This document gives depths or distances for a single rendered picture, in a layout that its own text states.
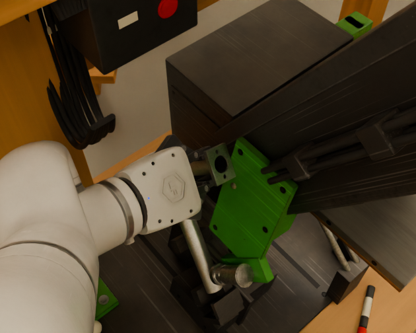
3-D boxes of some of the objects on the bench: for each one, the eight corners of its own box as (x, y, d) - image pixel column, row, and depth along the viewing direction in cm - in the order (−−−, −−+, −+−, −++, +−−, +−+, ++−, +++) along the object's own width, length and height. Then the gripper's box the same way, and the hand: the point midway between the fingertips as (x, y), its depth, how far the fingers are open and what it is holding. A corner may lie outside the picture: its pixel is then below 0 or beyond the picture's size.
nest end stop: (227, 305, 95) (244, 307, 91) (204, 323, 91) (220, 326, 87) (225, 300, 95) (241, 302, 91) (202, 317, 91) (218, 319, 87)
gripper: (86, 150, 67) (185, 114, 79) (125, 262, 70) (216, 211, 82) (115, 145, 62) (218, 107, 73) (156, 267, 65) (249, 211, 76)
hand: (207, 166), depth 76 cm, fingers closed on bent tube, 3 cm apart
